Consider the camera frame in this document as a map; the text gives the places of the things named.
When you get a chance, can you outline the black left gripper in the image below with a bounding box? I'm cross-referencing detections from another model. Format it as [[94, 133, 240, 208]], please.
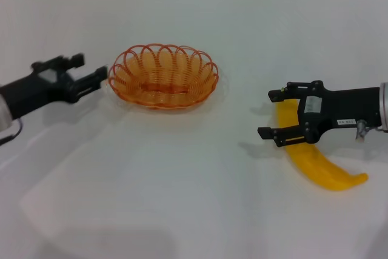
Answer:
[[0, 53, 109, 119]]

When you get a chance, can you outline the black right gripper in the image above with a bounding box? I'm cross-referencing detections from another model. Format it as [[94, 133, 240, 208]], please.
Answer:
[[257, 80, 381, 149]]

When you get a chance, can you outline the yellow banana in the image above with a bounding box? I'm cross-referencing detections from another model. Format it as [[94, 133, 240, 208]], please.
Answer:
[[274, 98, 369, 192]]

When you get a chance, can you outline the orange woven plastic basket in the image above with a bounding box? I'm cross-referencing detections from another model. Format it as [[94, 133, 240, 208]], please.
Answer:
[[108, 43, 219, 110]]

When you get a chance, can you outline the silver cable connector plug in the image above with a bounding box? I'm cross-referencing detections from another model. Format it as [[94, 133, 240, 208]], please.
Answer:
[[355, 119, 370, 142]]

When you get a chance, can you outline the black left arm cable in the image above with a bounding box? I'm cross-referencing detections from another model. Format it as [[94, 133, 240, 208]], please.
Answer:
[[0, 118, 24, 146]]

